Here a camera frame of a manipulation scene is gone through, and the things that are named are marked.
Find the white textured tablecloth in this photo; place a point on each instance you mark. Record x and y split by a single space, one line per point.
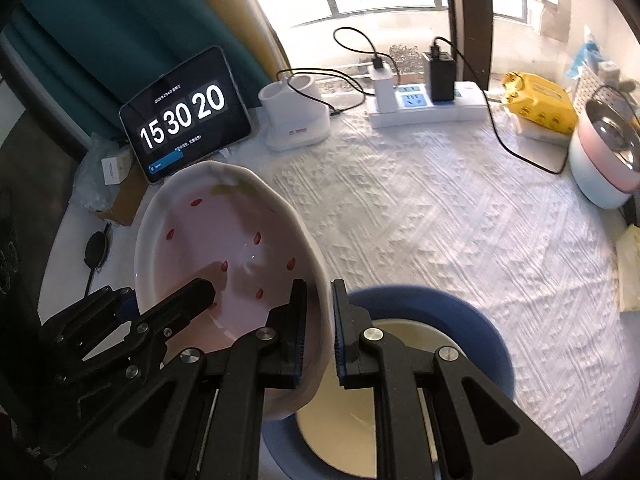
450 210

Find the clear plastic bag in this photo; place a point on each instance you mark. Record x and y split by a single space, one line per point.
85 180

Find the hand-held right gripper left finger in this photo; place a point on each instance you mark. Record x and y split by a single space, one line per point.
300 325

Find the beige bowl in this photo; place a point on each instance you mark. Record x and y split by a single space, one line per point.
335 435

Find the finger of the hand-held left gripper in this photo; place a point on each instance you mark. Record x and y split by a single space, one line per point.
85 312
180 302

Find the white charger plug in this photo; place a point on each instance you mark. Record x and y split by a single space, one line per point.
382 90

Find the pink and white electric pot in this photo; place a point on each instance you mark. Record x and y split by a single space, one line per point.
595 170

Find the white desk lamp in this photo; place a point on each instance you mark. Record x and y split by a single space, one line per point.
295 120

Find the white perforated rack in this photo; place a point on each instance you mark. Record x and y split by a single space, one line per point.
592 90

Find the white power strip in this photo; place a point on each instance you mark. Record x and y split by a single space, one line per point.
450 105

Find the blue bowl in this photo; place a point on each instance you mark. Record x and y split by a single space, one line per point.
475 340

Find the blue plastic packet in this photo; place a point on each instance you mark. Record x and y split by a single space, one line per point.
582 60

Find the yellow curtain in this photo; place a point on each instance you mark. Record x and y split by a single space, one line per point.
235 10

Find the yellow packet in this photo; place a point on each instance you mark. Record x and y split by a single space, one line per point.
540 102

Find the teal curtain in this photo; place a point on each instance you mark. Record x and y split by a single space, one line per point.
100 35

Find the pink strawberry pattern bowl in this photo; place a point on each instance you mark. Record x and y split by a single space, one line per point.
225 230

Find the cardboard box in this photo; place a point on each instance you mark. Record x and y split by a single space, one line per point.
125 200

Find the black charger plug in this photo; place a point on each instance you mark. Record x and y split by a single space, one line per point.
440 77

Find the small white box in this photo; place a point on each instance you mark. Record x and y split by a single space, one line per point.
117 169

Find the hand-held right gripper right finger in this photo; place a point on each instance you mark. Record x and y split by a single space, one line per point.
340 330

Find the tablet with clock display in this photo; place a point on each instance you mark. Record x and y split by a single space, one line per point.
185 115

